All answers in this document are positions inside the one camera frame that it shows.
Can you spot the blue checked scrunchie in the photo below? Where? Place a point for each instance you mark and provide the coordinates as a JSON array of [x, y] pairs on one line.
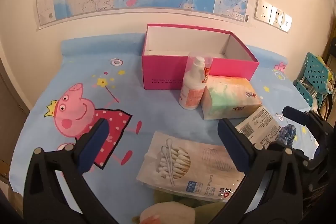
[[287, 133]]

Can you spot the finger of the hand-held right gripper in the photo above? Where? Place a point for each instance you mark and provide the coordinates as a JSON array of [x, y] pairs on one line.
[[295, 113]]

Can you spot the green plush toy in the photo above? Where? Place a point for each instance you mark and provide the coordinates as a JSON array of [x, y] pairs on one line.
[[168, 213]]

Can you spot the pastel rainbow tissue pack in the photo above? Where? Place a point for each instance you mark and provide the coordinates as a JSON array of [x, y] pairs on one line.
[[228, 98]]

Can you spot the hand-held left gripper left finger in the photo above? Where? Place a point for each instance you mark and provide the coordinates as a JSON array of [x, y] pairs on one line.
[[95, 145]]

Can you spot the pink cardboard box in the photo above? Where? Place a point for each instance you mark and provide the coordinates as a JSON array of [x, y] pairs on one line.
[[162, 69]]

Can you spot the white wall socket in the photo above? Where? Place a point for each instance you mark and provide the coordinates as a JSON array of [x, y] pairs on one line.
[[277, 16], [286, 22], [263, 11]]

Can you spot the white barcode packet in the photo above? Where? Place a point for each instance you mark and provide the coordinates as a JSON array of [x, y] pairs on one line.
[[262, 121]]

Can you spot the white plastic bottle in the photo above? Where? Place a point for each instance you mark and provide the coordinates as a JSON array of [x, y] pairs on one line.
[[190, 92]]

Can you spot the cotton swab bag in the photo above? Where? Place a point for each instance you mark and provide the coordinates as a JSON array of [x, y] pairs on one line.
[[199, 161]]

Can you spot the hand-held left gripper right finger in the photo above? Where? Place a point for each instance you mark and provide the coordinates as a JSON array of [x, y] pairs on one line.
[[231, 142]]

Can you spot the teal plastic basket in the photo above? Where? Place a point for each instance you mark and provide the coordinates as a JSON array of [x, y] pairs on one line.
[[315, 71], [304, 94]]

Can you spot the blue cartoon pig blanket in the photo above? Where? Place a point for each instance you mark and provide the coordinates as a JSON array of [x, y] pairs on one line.
[[52, 77]]

